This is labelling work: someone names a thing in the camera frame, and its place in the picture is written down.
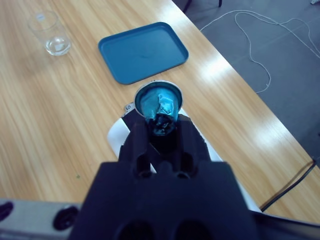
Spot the white capsule coffee machine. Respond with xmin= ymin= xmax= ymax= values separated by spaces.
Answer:
xmin=107 ymin=104 xmax=263 ymax=213

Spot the clear drinking glass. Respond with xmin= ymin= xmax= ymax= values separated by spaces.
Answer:
xmin=27 ymin=10 xmax=72 ymax=56

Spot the teal plastic tray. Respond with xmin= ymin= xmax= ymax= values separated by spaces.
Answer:
xmin=97 ymin=21 xmax=190 ymax=86

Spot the teal coffee capsule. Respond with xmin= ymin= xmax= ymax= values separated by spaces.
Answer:
xmin=134 ymin=79 xmax=185 ymax=137

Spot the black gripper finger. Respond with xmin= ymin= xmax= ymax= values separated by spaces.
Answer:
xmin=174 ymin=114 xmax=210 ymax=176
xmin=117 ymin=119 xmax=156 ymax=176

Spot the white floor cable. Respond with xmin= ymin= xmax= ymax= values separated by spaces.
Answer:
xmin=199 ymin=9 xmax=320 ymax=95

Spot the black power cord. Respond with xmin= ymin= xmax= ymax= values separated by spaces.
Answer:
xmin=259 ymin=159 xmax=317 ymax=212

